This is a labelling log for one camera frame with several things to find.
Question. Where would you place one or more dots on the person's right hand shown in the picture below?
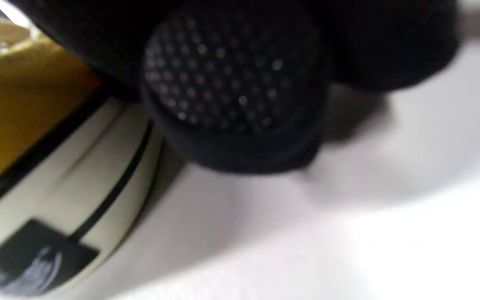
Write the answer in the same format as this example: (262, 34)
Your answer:
(231, 71)

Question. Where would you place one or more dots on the yellow canvas shoe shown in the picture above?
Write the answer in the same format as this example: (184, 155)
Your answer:
(23, 125)

